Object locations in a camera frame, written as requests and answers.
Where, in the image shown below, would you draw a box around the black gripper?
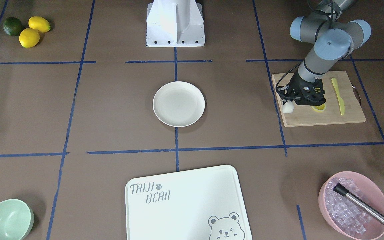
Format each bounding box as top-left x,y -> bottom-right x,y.
287,72 -> 326,108

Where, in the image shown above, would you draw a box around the white round plate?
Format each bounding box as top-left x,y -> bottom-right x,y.
152,81 -> 206,127

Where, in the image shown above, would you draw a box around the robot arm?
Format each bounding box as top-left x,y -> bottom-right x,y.
276,0 -> 372,105

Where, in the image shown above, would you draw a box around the white bear tray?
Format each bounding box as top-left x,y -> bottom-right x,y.
125,165 -> 252,240

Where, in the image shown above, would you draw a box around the bamboo cutting board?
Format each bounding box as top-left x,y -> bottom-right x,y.
275,71 -> 367,127

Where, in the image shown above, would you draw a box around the bottom lemon slice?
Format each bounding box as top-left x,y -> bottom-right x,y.
311,104 -> 326,112

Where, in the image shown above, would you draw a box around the yellow plastic knife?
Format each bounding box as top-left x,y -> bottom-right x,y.
331,78 -> 345,116

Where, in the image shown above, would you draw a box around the pink bowl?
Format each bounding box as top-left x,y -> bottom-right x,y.
318,171 -> 384,240

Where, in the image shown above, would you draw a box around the clear ice cubes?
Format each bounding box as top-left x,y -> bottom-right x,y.
324,177 -> 373,237

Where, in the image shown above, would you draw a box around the yellow lemon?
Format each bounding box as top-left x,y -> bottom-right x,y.
19,28 -> 41,48
28,16 -> 51,32

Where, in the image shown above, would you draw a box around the green lime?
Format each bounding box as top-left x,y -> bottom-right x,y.
3,17 -> 24,36

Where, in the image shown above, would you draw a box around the green bowl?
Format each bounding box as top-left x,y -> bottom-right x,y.
0,199 -> 34,240

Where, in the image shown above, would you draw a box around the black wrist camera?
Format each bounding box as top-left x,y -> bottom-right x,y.
276,84 -> 295,104

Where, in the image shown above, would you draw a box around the wrist cable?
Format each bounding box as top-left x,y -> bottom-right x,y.
275,62 -> 304,97

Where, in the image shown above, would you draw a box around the metal board handle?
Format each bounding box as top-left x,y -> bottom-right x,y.
352,85 -> 362,106

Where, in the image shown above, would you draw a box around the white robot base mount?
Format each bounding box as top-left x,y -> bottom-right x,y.
145,0 -> 206,47

